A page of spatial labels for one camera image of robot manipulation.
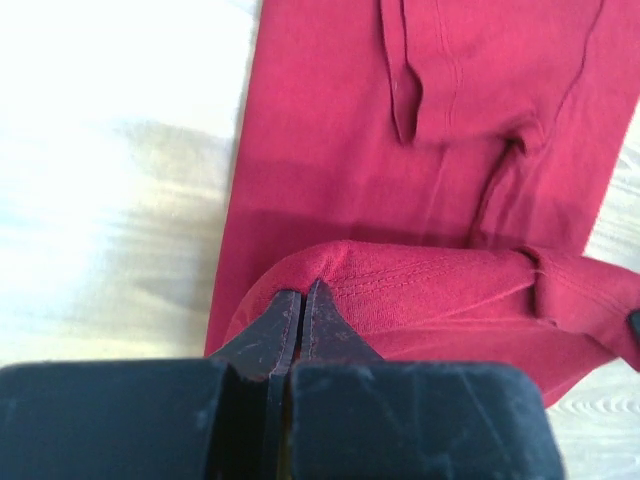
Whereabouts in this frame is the red t-shirt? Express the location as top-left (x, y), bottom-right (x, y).
top-left (205, 1), bottom-right (639, 404)

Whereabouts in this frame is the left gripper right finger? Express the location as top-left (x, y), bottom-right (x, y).
top-left (290, 281), bottom-right (565, 479)

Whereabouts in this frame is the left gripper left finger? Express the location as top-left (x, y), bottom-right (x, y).
top-left (1, 291), bottom-right (302, 479)

